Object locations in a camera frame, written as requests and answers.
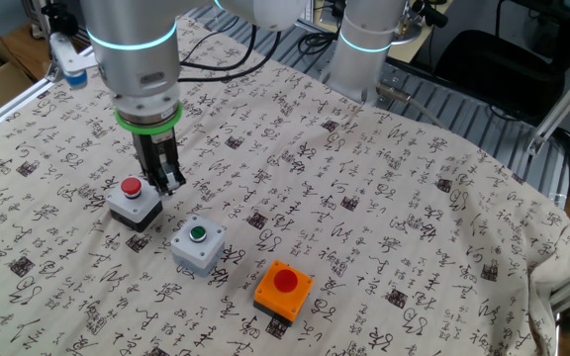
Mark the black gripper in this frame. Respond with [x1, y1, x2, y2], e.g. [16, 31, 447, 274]
[133, 132, 187, 197]

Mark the white black box red button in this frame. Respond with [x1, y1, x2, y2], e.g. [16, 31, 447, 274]
[105, 175, 164, 233]

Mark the grey box green button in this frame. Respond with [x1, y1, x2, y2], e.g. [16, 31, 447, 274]
[169, 214, 227, 278]

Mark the orange box big red button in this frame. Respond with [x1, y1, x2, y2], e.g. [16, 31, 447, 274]
[252, 259, 315, 327]

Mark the beige calligraphy print tablecloth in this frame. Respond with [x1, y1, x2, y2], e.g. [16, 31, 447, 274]
[0, 17, 570, 356]

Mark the beige wooden desk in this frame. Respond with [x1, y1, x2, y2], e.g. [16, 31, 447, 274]
[314, 0, 454, 64]

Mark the black cylindrical device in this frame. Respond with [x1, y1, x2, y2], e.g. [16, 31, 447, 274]
[411, 0, 449, 29]

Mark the black office chair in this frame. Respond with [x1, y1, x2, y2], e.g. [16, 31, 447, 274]
[432, 29, 566, 125]

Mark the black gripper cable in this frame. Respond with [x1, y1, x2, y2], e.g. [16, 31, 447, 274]
[178, 22, 284, 84]

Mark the aluminium frame post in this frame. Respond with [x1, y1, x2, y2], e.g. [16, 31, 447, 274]
[526, 46, 570, 157]
[32, 0, 76, 83]

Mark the wrist camera on white bracket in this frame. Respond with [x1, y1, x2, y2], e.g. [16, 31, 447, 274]
[41, 2, 99, 91]

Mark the aluminium table frame rail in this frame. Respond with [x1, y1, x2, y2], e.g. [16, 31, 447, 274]
[0, 73, 51, 144]

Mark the black coiled cable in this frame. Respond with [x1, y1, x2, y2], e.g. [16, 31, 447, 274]
[297, 29, 338, 56]

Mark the grey cable with metal plug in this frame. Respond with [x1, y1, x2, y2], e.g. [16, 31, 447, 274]
[376, 81, 449, 131]

